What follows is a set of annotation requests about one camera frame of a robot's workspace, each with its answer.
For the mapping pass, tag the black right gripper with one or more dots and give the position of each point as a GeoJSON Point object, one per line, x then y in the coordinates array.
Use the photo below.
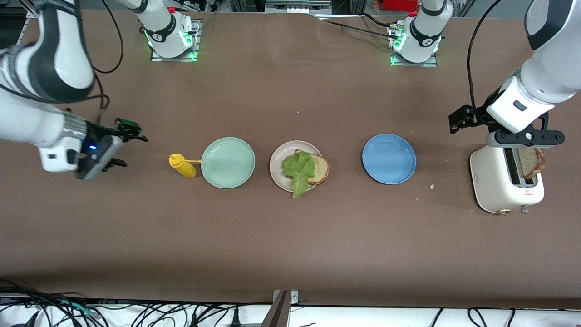
{"type": "Point", "coordinates": [98, 134]}

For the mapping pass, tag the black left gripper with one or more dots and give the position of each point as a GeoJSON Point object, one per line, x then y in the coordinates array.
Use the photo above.
{"type": "Point", "coordinates": [477, 116]}

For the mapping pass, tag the yellow mustard squeeze bottle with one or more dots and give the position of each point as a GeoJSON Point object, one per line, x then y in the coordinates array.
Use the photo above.
{"type": "Point", "coordinates": [181, 167]}

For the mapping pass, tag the brown bread slice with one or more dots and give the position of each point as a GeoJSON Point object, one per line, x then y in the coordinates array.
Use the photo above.
{"type": "Point", "coordinates": [321, 168]}
{"type": "Point", "coordinates": [529, 164]}

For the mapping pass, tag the green lettuce leaf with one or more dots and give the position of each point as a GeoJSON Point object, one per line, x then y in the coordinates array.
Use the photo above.
{"type": "Point", "coordinates": [299, 170]}

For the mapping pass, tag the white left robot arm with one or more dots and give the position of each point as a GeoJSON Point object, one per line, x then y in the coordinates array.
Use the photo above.
{"type": "Point", "coordinates": [551, 68]}

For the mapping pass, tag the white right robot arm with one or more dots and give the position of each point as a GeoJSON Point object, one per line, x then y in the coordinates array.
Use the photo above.
{"type": "Point", "coordinates": [45, 68]}

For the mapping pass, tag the blue plate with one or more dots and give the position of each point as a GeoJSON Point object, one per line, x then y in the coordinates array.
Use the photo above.
{"type": "Point", "coordinates": [389, 159]}

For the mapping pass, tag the mint green plate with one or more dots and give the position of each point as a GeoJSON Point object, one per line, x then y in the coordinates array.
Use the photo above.
{"type": "Point", "coordinates": [228, 162]}

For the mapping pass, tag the beige plate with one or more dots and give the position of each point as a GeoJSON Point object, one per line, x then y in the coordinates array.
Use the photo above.
{"type": "Point", "coordinates": [278, 159]}

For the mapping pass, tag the white two-slot toaster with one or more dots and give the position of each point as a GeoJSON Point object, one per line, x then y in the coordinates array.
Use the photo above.
{"type": "Point", "coordinates": [492, 181]}

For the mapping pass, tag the red box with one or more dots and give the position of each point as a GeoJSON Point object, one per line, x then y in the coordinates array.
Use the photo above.
{"type": "Point", "coordinates": [399, 4]}

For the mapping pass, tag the black power plug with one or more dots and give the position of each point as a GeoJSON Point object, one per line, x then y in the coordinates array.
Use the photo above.
{"type": "Point", "coordinates": [235, 320]}

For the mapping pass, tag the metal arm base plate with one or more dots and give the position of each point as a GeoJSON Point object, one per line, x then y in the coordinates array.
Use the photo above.
{"type": "Point", "coordinates": [172, 59]}
{"type": "Point", "coordinates": [426, 64]}

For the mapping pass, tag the grey metal frame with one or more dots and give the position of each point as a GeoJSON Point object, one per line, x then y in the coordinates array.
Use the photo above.
{"type": "Point", "coordinates": [297, 7]}

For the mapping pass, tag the grey metal bracket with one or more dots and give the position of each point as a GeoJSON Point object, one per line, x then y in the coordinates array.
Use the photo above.
{"type": "Point", "coordinates": [281, 313]}

